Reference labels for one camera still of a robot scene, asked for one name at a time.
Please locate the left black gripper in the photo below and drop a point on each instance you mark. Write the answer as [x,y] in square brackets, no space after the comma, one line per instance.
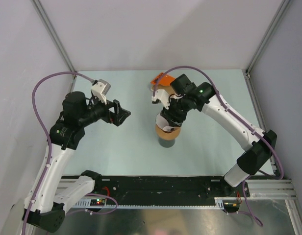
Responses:
[116,117]

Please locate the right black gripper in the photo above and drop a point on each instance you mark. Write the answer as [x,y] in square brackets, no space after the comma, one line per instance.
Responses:
[172,118]

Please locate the white paper coffee filter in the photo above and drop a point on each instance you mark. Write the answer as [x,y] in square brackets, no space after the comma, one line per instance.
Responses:
[163,122]

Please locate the pink glass dripper cone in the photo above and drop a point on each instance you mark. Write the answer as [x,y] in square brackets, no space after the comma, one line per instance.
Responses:
[157,120]

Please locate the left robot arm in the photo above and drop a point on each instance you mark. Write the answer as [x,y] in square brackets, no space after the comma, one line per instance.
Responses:
[43,207]

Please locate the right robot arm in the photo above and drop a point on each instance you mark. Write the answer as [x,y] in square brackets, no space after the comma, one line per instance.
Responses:
[257,144]

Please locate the glass carafe with coffee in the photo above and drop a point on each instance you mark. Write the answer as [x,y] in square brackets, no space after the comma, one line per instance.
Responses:
[166,143]

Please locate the orange coffee filter package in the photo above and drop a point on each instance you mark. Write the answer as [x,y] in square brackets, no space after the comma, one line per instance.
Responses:
[165,81]

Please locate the stack of paper filters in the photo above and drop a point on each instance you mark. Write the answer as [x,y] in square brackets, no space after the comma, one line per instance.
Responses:
[168,89]

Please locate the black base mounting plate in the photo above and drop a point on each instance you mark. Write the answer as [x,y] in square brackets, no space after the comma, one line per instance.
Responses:
[171,190]

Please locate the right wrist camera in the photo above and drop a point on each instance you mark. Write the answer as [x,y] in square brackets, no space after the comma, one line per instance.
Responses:
[162,96]

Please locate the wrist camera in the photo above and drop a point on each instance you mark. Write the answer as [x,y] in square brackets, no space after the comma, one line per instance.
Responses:
[99,90]
[162,96]

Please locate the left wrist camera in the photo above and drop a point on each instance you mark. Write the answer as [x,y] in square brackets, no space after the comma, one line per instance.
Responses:
[99,90]

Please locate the grey slotted cable duct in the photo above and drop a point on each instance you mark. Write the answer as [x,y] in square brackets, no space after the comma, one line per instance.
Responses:
[94,203]

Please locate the aluminium extrusion rail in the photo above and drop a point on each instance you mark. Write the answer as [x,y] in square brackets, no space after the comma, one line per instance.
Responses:
[271,188]

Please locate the left aluminium frame post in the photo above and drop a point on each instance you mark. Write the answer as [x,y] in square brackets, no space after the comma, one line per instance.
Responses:
[52,33]

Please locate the aluminium frame post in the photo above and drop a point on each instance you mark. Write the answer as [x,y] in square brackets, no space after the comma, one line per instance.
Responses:
[276,20]
[52,33]

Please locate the right aluminium frame post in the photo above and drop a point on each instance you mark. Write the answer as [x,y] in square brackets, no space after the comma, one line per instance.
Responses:
[276,20]

